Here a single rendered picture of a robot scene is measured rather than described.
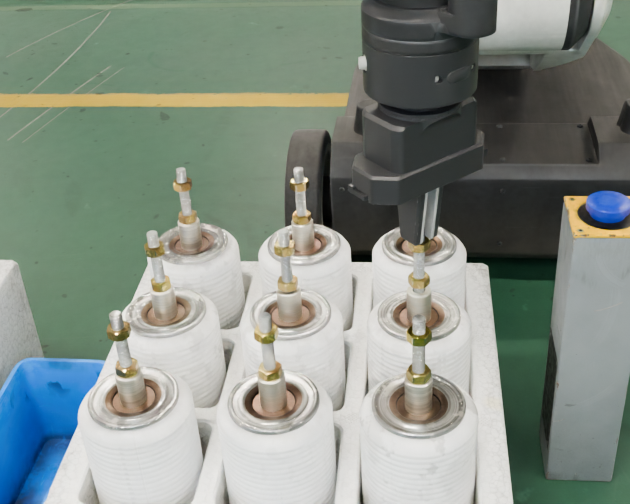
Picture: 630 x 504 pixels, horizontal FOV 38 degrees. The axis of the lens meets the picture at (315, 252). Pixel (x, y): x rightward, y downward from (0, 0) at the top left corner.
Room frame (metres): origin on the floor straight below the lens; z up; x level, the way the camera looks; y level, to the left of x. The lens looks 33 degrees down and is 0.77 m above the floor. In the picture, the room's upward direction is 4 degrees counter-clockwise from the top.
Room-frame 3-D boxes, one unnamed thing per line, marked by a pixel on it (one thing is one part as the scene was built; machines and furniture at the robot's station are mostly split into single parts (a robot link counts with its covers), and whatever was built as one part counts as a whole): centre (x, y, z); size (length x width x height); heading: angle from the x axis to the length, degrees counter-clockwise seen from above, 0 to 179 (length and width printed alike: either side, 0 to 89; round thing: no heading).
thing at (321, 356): (0.69, 0.03, 0.16); 0.10 x 0.10 x 0.18
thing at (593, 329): (0.72, -0.27, 0.16); 0.07 x 0.07 x 0.31; 82
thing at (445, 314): (0.67, -0.09, 0.25); 0.08 x 0.08 x 0.01
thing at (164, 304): (0.70, 0.14, 0.26); 0.02 x 0.02 x 0.03
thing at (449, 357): (0.67, -0.09, 0.16); 0.10 x 0.10 x 0.18
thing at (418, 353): (0.55, -0.07, 0.30); 0.01 x 0.01 x 0.08
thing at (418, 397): (0.55, -0.07, 0.26); 0.02 x 0.02 x 0.03
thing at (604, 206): (0.72, -0.27, 0.32); 0.04 x 0.04 x 0.02
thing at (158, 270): (0.70, 0.14, 0.30); 0.01 x 0.01 x 0.08
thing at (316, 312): (0.69, 0.03, 0.25); 0.08 x 0.08 x 0.01
